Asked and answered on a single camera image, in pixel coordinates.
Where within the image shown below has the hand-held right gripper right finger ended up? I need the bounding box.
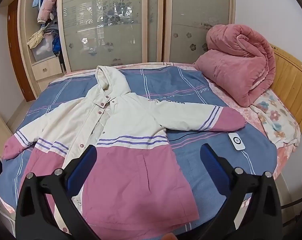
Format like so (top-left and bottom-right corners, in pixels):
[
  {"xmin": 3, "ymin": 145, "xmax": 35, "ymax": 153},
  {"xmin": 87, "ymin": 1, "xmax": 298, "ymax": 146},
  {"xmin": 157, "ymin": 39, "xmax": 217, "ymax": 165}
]
[{"xmin": 199, "ymin": 144, "xmax": 282, "ymax": 240}]

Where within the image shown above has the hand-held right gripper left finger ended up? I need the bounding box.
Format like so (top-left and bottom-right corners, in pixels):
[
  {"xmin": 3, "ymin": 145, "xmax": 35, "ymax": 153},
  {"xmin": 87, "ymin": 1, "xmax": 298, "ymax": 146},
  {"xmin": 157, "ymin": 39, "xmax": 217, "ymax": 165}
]
[{"xmin": 15, "ymin": 144, "xmax": 101, "ymax": 240}]

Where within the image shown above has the white and pink hooded jacket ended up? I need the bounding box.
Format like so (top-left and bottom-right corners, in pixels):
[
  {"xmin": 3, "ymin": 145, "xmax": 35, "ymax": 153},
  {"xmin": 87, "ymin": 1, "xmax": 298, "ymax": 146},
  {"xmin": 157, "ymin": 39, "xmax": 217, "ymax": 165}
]
[{"xmin": 2, "ymin": 65, "xmax": 247, "ymax": 233}]

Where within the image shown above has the blue plaid bed cover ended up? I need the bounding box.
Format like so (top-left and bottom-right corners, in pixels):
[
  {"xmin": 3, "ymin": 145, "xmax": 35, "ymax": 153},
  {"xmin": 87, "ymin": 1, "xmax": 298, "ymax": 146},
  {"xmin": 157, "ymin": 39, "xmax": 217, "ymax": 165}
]
[{"xmin": 0, "ymin": 64, "xmax": 279, "ymax": 240}]

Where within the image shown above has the white round-button controller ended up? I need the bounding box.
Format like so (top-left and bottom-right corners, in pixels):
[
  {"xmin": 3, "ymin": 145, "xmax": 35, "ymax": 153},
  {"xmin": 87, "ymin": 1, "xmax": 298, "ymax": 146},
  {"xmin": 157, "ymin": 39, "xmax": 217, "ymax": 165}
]
[{"xmin": 228, "ymin": 132, "xmax": 246, "ymax": 152}]

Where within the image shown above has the floral pillow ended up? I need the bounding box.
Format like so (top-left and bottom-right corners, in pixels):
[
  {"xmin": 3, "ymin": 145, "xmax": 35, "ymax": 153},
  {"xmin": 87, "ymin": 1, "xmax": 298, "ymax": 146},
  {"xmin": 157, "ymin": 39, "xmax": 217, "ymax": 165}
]
[{"xmin": 249, "ymin": 90, "xmax": 301, "ymax": 149}]

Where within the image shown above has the folded pink quilt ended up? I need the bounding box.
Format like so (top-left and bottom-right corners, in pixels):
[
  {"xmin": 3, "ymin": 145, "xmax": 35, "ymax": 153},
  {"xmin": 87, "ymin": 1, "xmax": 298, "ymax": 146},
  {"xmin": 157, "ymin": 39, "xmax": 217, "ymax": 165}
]
[{"xmin": 194, "ymin": 24, "xmax": 276, "ymax": 108}]

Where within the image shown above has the wardrobe drawer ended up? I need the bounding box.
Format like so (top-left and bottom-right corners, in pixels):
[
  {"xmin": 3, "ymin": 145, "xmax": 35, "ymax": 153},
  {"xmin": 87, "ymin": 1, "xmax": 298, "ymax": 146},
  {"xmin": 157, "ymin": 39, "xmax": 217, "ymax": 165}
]
[{"xmin": 32, "ymin": 59, "xmax": 61, "ymax": 80}]

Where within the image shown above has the brown wooden door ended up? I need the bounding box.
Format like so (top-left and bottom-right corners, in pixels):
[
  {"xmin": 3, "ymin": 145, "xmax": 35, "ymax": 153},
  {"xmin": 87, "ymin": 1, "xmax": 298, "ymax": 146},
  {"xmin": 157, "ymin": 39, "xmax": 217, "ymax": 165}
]
[{"xmin": 7, "ymin": 1, "xmax": 29, "ymax": 103}]

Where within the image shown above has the wooden headboard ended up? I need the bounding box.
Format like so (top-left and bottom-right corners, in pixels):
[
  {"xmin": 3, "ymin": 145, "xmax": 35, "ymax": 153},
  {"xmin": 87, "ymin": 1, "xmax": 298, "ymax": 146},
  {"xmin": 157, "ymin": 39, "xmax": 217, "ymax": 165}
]
[{"xmin": 268, "ymin": 44, "xmax": 302, "ymax": 135}]

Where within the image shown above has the clear plastic storage box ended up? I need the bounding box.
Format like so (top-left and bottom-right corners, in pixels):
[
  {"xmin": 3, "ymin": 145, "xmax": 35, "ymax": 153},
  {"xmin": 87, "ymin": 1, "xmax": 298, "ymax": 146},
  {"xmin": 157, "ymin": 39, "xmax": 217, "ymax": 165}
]
[{"xmin": 31, "ymin": 36, "xmax": 55, "ymax": 62}]

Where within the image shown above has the dark blue garment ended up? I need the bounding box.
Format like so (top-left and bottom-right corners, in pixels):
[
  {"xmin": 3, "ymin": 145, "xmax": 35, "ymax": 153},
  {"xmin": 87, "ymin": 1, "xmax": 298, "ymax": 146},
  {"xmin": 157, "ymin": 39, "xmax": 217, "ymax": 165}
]
[{"xmin": 52, "ymin": 34, "xmax": 61, "ymax": 55}]

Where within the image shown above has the beige crumpled cloth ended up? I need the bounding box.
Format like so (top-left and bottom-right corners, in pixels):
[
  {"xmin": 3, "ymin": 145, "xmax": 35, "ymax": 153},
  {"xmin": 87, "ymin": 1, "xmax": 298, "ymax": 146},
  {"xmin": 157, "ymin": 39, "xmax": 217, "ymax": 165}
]
[{"xmin": 27, "ymin": 25, "xmax": 50, "ymax": 49}]

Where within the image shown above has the beige wardrobe with glass doors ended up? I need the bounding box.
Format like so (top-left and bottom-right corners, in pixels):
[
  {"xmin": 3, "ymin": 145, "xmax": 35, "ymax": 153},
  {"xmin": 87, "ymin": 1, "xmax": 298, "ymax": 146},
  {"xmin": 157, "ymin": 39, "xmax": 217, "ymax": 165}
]
[{"xmin": 17, "ymin": 0, "xmax": 236, "ymax": 93}]

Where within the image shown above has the pink puffer jacket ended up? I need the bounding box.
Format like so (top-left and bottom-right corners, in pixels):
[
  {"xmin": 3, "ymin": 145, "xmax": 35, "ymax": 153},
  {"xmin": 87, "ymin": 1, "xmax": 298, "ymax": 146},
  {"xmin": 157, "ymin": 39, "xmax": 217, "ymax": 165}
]
[{"xmin": 37, "ymin": 0, "xmax": 59, "ymax": 24}]

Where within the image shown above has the black cable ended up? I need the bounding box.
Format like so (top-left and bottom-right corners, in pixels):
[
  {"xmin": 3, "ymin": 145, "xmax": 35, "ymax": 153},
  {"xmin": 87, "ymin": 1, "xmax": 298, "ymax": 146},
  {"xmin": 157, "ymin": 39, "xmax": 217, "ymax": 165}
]
[{"xmin": 169, "ymin": 130, "xmax": 229, "ymax": 143}]

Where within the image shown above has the black metal frame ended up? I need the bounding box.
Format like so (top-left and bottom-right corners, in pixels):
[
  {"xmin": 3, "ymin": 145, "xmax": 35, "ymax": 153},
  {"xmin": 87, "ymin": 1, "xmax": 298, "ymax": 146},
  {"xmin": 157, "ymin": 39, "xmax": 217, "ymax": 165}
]
[{"xmin": 282, "ymin": 196, "xmax": 302, "ymax": 210}]

